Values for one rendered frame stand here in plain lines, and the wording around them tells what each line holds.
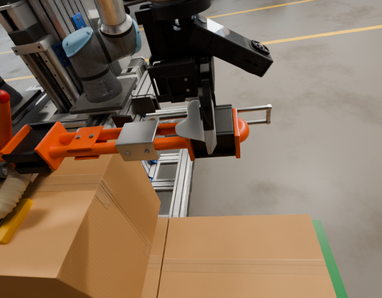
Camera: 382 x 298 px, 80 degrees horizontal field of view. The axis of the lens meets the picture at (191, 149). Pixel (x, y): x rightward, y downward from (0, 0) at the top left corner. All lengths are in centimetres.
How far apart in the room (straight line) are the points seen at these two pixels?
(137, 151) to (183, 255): 66
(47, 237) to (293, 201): 150
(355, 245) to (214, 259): 97
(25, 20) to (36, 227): 77
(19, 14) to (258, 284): 127
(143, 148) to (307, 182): 158
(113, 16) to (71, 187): 54
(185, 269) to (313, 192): 115
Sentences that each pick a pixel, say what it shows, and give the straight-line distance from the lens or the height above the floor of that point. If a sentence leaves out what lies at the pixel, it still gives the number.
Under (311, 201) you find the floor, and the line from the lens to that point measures 178.
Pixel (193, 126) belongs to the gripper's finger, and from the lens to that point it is 33.
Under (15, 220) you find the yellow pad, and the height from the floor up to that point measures 109.
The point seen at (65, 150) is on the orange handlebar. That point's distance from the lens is 48.
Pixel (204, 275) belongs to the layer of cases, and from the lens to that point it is 96.
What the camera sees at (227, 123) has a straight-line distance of 37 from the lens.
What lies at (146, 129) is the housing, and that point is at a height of 122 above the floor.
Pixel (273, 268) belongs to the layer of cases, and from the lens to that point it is 96.
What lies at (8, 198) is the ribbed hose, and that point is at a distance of 58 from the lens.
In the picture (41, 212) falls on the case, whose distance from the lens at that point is 62.
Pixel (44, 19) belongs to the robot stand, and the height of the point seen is 130.
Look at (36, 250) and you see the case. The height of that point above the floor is 107.
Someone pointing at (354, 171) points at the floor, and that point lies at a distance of 203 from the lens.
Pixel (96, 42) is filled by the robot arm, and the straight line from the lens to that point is 92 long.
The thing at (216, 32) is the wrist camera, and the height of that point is 136.
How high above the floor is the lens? 146
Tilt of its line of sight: 44 degrees down
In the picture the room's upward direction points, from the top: 14 degrees counter-clockwise
